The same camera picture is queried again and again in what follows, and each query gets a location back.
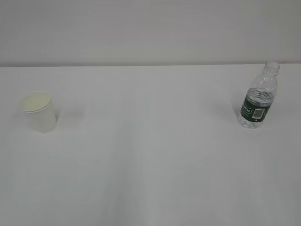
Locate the clear water bottle green label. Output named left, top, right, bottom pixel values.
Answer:
left=238, top=61, right=280, bottom=129

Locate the white paper cup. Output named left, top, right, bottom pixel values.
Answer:
left=20, top=91, right=57, bottom=133

